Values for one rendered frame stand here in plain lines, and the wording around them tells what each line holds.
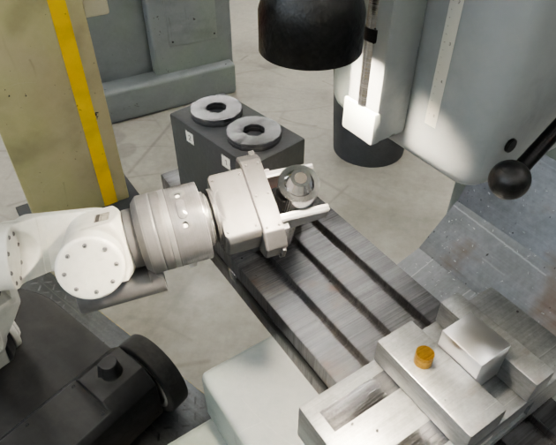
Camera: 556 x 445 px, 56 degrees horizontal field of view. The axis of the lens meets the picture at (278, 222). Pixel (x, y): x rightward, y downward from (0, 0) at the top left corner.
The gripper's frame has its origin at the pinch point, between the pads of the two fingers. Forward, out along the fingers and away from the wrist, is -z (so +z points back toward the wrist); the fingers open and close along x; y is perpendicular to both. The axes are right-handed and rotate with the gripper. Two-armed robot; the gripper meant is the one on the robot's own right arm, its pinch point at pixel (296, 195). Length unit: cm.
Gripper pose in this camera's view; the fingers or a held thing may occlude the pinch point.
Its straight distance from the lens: 61.0
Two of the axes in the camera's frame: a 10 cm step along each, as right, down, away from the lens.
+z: -9.5, 2.6, -2.0
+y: -0.9, 3.8, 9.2
